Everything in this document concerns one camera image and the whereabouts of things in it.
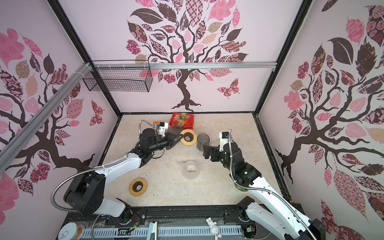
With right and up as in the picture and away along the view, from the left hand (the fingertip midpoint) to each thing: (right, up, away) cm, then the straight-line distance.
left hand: (184, 138), depth 79 cm
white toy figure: (+15, -41, -11) cm, 45 cm away
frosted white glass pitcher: (+3, -21, +11) cm, 24 cm away
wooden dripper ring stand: (+2, -3, -1) cm, 4 cm away
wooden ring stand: (-27, -28, +5) cm, 40 cm away
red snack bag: (-2, +12, +32) cm, 34 cm away
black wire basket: (-44, +39, +16) cm, 62 cm away
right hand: (+14, -3, -4) cm, 15 cm away
